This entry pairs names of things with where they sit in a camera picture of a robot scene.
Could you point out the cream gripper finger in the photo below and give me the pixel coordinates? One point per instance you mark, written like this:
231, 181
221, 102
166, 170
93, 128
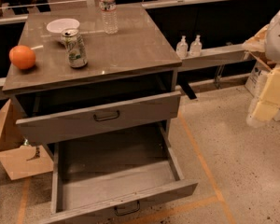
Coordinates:
266, 102

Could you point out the green 7up soda can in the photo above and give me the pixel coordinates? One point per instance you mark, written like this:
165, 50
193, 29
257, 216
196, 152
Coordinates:
74, 45

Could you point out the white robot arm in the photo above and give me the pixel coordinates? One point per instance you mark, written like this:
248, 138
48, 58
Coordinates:
272, 50

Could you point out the grey drawer cabinet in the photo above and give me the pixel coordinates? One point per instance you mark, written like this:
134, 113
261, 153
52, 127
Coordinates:
135, 62

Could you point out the grey open lower drawer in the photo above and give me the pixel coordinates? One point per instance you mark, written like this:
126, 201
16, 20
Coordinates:
114, 174

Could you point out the grey upper drawer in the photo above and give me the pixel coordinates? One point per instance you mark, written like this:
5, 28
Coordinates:
88, 121

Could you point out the white corovan cardboard box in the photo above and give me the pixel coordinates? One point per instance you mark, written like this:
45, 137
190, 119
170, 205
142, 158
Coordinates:
256, 43

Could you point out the right sanitizer pump bottle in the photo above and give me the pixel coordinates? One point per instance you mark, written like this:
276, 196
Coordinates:
195, 47

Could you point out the sanitizer pump bottle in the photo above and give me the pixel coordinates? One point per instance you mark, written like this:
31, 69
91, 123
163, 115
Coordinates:
182, 48
195, 47

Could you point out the left sanitizer pump bottle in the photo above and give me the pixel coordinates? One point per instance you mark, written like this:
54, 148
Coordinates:
182, 48

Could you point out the clear plastic water bottle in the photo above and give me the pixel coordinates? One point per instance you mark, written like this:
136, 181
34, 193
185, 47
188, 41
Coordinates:
109, 15

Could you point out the white ceramic bowl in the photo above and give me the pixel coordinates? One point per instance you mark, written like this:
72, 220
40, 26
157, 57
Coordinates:
56, 27

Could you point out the orange fruit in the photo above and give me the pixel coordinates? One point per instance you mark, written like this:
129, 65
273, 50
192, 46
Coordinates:
22, 57

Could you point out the brown cardboard box flaps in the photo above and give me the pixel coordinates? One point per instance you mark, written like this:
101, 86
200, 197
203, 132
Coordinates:
17, 156

